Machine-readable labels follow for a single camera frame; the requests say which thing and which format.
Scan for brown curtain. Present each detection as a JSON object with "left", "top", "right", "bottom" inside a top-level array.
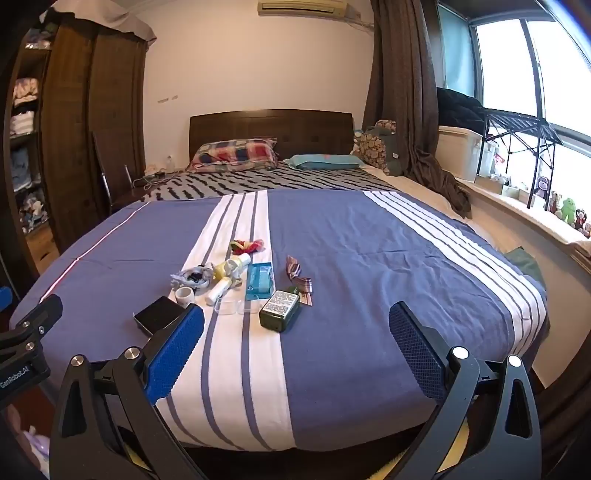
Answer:
[{"left": 362, "top": 0, "right": 472, "bottom": 220}]

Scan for black jacket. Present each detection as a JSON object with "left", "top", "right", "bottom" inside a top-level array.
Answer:
[{"left": 436, "top": 87, "right": 490, "bottom": 139}]

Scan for white air conditioner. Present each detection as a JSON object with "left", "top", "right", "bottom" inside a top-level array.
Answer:
[{"left": 257, "top": 0, "right": 347, "bottom": 19}]

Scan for brown patterned cushion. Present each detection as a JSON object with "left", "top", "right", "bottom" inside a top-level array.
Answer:
[{"left": 353, "top": 120, "right": 398, "bottom": 172}]

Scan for teal pillow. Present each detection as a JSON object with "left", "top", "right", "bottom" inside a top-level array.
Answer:
[{"left": 283, "top": 154, "right": 365, "bottom": 171}]

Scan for white cloth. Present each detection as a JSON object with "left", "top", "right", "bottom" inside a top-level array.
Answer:
[{"left": 39, "top": 0, "right": 158, "bottom": 44}]

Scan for window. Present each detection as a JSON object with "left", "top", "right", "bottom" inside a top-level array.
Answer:
[{"left": 471, "top": 9, "right": 591, "bottom": 153}]

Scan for colourful knotted cloth toy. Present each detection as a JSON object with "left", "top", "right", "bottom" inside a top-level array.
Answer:
[{"left": 229, "top": 239, "right": 265, "bottom": 256}]

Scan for white tube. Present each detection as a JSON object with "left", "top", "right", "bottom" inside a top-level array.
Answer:
[{"left": 204, "top": 277, "right": 241, "bottom": 305}]

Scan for plaid pillow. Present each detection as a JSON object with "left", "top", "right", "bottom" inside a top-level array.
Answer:
[{"left": 187, "top": 137, "right": 280, "bottom": 172}]

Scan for black flat box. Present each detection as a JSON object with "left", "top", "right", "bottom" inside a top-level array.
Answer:
[{"left": 133, "top": 296, "right": 185, "bottom": 335}]

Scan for white plastic bag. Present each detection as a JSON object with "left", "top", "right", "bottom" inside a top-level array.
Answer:
[{"left": 18, "top": 425, "right": 51, "bottom": 480}]

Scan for white cable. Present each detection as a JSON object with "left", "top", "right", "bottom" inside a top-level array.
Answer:
[{"left": 134, "top": 168, "right": 185, "bottom": 191}]

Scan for black white zebra blanket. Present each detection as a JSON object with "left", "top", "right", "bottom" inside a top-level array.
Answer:
[{"left": 141, "top": 164, "right": 402, "bottom": 202}]

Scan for blue snack packet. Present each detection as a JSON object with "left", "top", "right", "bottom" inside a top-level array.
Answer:
[{"left": 245, "top": 262, "right": 274, "bottom": 301}]

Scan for purple monkey plush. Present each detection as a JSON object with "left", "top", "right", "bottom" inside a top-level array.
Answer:
[{"left": 531, "top": 176, "right": 555, "bottom": 200}]

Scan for dark green patterned box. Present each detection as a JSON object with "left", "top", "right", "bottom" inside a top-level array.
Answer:
[{"left": 259, "top": 289, "right": 303, "bottom": 333}]

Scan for dark wooden wardrobe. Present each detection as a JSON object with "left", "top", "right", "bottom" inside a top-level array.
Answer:
[{"left": 0, "top": 18, "right": 148, "bottom": 287}]

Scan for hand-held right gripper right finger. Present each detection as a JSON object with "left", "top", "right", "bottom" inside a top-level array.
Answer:
[{"left": 389, "top": 301, "right": 543, "bottom": 480}]

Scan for teal window blind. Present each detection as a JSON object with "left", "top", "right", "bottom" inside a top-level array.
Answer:
[{"left": 436, "top": 4, "right": 476, "bottom": 97}]

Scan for black metal rack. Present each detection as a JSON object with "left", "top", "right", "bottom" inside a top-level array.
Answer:
[{"left": 478, "top": 106, "right": 564, "bottom": 208}]

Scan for green cushion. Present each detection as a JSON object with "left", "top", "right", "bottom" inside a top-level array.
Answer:
[{"left": 369, "top": 127, "right": 406, "bottom": 177}]

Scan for dark wooden headboard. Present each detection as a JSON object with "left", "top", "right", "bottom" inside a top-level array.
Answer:
[{"left": 189, "top": 109, "right": 354, "bottom": 162}]

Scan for yellow fluffy cloth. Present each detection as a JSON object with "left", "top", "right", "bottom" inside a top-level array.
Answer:
[{"left": 434, "top": 422, "right": 469, "bottom": 474}]

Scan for striped ribbon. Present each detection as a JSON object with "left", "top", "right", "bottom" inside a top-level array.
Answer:
[{"left": 285, "top": 255, "right": 315, "bottom": 306}]

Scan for green cloth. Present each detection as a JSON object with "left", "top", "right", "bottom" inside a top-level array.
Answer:
[{"left": 503, "top": 247, "right": 546, "bottom": 282}]

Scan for clear plastic case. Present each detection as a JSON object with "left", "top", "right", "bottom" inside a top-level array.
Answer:
[{"left": 215, "top": 298, "right": 259, "bottom": 316}]

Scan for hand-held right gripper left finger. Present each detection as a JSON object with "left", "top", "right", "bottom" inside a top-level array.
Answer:
[{"left": 50, "top": 305, "right": 208, "bottom": 480}]

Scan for bed with striped cover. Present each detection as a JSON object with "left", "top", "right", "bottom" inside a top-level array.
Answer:
[{"left": 9, "top": 189, "right": 550, "bottom": 453}]

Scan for white storage box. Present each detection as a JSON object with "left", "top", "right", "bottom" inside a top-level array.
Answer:
[{"left": 436, "top": 124, "right": 485, "bottom": 182}]

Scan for frayed denim cloth scrap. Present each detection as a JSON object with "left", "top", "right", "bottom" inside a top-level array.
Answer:
[{"left": 170, "top": 264, "right": 215, "bottom": 291}]

